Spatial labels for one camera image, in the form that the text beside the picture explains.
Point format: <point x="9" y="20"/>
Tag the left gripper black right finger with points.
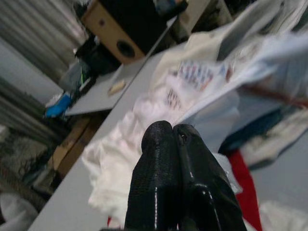
<point x="204" y="187"/>

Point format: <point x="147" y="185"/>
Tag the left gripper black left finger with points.
<point x="154" y="180"/>

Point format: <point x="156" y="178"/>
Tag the red clothes hanger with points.
<point x="276" y="95"/>

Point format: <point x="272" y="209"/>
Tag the white shirt small logo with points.
<point x="252" y="72"/>

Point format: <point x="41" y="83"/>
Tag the red white printed shirt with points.
<point x="243" y="183"/>

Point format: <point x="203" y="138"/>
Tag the printed cardboard box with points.
<point x="69" y="149"/>

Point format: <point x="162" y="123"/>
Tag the small white desk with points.
<point x="115" y="79"/>

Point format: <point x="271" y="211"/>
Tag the blue plastic box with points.
<point x="57" y="108"/>

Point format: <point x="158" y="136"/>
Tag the black bag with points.
<point x="96" y="57"/>

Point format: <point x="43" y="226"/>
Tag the wooden speaker black front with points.
<point x="113" y="26"/>

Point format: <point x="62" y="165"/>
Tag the light grey pleated curtain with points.
<point x="29" y="31"/>

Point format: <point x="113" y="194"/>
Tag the white table black frame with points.
<point x="67" y="211"/>

